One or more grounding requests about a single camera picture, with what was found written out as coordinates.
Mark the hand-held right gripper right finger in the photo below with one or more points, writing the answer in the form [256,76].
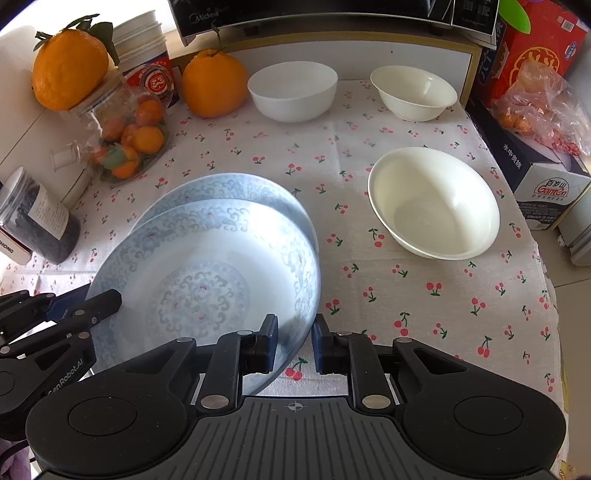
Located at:
[318,346]

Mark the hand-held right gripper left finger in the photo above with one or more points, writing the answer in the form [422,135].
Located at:
[270,344]

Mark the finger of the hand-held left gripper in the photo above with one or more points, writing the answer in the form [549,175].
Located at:
[99,307]
[27,307]

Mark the large cream bowl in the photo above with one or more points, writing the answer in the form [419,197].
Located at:
[434,207]

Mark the white bowl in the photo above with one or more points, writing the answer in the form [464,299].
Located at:
[291,87]

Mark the cherry print tablecloth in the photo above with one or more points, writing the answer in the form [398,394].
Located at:
[351,295]

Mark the white remote control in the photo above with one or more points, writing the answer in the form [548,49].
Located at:
[11,247]

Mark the purple cloth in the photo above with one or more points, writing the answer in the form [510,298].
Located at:
[14,461]

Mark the dark jar with paper label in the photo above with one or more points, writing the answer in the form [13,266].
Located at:
[41,217]

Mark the clear plastic cup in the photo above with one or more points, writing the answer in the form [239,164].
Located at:
[69,157]

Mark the clear jar of small oranges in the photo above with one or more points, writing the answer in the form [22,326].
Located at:
[134,134]

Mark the red label paper cup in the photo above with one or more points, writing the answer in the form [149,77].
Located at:
[154,78]

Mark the large orange with leaves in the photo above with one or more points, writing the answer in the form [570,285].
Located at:
[67,69]

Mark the large orange with stem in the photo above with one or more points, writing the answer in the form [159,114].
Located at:
[214,83]

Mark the water bottle carton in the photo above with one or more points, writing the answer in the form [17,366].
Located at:
[535,184]

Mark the small cream bowl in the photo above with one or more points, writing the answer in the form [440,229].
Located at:
[415,92]

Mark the stack of white paper cups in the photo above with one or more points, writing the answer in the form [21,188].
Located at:
[138,37]

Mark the white appliance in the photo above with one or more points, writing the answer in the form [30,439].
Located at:
[579,230]

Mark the plastic bag of oranges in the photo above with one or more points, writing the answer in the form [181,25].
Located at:
[540,110]

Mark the black microwave oven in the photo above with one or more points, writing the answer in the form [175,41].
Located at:
[323,14]

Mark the dark printed carton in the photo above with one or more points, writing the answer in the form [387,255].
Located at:
[490,50]

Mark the red printed carton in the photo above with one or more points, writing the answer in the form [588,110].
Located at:
[540,46]

